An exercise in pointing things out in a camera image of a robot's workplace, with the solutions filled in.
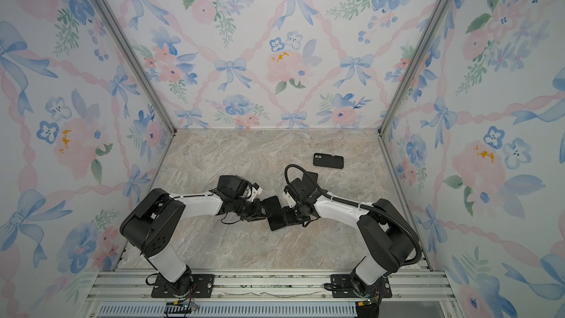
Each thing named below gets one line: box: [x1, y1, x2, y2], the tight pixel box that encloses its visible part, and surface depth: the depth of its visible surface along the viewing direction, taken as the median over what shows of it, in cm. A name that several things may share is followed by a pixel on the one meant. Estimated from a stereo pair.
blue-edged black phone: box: [262, 195, 287, 232], surface depth 91 cm
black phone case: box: [313, 153, 345, 170], surface depth 109 cm
